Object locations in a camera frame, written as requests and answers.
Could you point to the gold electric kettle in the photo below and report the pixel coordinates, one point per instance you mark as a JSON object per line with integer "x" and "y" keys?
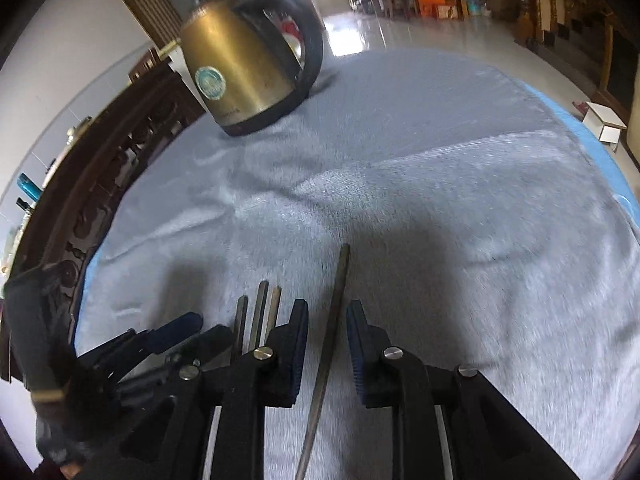
{"x": 252, "y": 61}

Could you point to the small white stool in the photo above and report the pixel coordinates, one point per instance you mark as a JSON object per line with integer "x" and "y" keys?
{"x": 604, "y": 124}

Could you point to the blue round table cover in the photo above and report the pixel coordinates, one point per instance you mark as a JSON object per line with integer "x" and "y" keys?
{"x": 598, "y": 153}

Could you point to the teal thermos bottle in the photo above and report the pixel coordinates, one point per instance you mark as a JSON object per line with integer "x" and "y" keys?
{"x": 28, "y": 186}

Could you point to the dark chopstick one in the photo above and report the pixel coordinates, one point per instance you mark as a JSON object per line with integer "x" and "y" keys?
{"x": 325, "y": 362}

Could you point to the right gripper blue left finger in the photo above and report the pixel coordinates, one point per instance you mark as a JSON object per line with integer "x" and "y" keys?
{"x": 285, "y": 369}

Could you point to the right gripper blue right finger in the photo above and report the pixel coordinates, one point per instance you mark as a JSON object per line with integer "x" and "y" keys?
{"x": 375, "y": 379}

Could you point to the grey tablecloth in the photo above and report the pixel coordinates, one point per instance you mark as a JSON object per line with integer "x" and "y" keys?
{"x": 481, "y": 233}

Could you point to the dark wooden sideboard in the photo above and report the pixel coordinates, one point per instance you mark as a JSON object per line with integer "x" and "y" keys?
{"x": 78, "y": 204}

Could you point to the blue water jug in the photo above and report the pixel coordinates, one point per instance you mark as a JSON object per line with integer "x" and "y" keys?
{"x": 473, "y": 7}

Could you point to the person's left hand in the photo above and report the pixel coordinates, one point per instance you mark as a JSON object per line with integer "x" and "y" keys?
{"x": 70, "y": 470}

